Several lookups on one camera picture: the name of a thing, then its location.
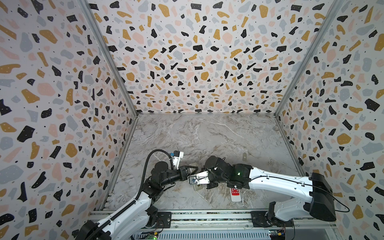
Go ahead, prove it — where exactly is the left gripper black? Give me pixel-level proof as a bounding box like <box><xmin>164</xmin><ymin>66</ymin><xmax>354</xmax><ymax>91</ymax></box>
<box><xmin>159</xmin><ymin>165</ymin><xmax>198</xmax><ymax>188</ymax></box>

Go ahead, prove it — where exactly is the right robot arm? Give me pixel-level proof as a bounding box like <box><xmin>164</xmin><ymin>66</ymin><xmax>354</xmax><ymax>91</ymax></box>
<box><xmin>205</xmin><ymin>156</ymin><xmax>337</xmax><ymax>222</ymax></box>

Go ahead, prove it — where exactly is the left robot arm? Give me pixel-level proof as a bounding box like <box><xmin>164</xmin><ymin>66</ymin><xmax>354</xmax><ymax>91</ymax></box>
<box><xmin>76</xmin><ymin>161</ymin><xmax>199</xmax><ymax>240</ymax></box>

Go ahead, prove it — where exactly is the red and white remote control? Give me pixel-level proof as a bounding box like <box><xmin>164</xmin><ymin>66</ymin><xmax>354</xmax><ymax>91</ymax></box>
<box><xmin>230</xmin><ymin>188</ymin><xmax>242</xmax><ymax>202</ymax></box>

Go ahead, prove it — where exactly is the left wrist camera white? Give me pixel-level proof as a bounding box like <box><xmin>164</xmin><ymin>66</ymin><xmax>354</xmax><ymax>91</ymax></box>
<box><xmin>171</xmin><ymin>151</ymin><xmax>184</xmax><ymax>170</ymax></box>

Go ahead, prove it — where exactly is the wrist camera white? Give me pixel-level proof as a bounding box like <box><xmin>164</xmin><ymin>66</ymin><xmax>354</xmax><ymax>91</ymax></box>
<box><xmin>188</xmin><ymin>171</ymin><xmax>210</xmax><ymax>186</ymax></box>
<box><xmin>171</xmin><ymin>151</ymin><xmax>184</xmax><ymax>170</ymax></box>

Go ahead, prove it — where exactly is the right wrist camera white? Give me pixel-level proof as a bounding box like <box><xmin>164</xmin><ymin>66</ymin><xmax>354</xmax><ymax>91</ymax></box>
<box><xmin>188</xmin><ymin>171</ymin><xmax>210</xmax><ymax>186</ymax></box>

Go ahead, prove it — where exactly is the aluminium mounting rail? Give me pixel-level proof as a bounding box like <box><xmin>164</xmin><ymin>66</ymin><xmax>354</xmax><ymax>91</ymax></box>
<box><xmin>85</xmin><ymin>208</ymin><xmax>342</xmax><ymax>240</ymax></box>

